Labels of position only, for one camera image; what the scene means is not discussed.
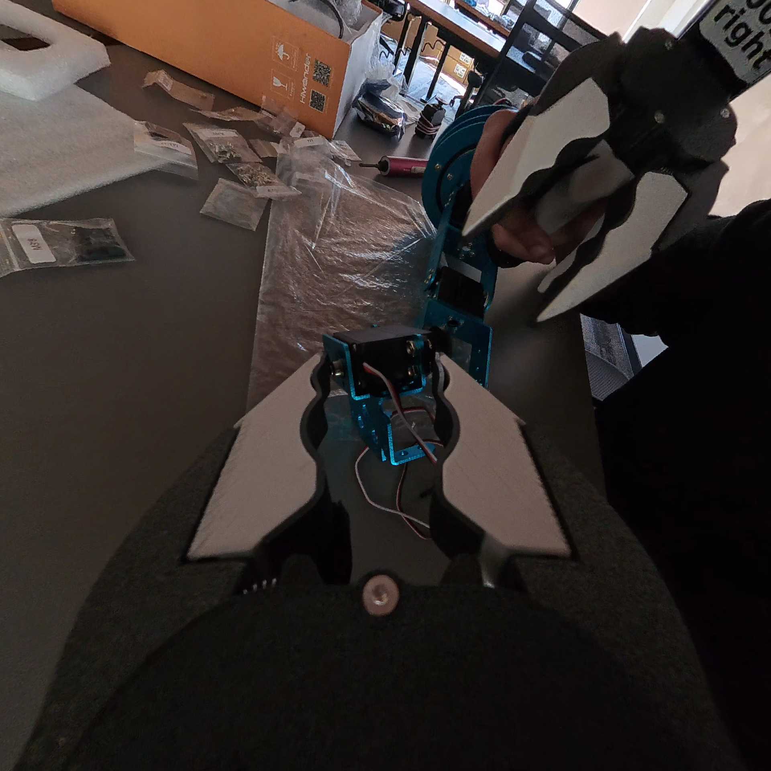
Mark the shiny dark parts bag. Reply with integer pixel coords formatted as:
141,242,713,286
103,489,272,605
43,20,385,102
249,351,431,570
351,78,418,142

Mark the grey desk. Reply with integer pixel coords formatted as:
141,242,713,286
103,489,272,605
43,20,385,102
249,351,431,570
0,0,609,771

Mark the large clear plastic bag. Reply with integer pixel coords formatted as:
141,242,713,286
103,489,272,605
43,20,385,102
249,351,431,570
247,153,501,398

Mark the background desk with black legs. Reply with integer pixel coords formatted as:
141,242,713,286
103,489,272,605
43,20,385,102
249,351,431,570
385,0,606,106

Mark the white foam sheet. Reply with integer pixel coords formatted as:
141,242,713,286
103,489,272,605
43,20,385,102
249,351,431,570
0,84,200,218

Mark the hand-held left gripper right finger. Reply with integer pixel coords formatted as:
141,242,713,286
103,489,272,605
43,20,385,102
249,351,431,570
430,354,573,586

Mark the person's right hand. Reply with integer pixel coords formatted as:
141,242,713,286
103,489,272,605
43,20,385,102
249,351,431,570
470,108,606,267

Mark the white foam block with hole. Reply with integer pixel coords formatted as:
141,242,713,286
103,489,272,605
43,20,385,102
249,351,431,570
0,6,113,101

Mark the pile of small screw bags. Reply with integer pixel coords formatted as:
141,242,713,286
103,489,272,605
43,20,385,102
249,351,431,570
134,69,362,231

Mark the blue toy robot arm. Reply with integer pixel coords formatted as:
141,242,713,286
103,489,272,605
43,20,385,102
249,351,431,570
422,101,548,389

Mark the servo cable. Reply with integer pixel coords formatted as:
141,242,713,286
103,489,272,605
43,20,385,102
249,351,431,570
354,361,448,538

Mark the blue servo bracket assembly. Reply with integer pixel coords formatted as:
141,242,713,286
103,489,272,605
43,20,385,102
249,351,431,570
321,324,461,467

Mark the red electric screwdriver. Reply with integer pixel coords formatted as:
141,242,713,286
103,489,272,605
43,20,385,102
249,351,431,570
359,155,430,177

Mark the orange cardboard box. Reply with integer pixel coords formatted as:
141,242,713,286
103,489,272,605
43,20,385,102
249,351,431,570
53,0,384,141

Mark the black servo motor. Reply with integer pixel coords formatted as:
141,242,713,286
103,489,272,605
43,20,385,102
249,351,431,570
416,98,451,141

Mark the person's right forearm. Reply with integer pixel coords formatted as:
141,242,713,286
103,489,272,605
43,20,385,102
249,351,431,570
581,199,771,350

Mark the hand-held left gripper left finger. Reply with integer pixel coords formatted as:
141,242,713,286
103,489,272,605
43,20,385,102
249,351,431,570
184,352,351,564

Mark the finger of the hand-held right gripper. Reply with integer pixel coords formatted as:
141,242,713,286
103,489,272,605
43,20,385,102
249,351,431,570
533,170,690,326
461,77,612,239

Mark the small bag of black parts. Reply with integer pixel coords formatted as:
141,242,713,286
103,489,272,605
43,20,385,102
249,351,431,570
0,217,135,279

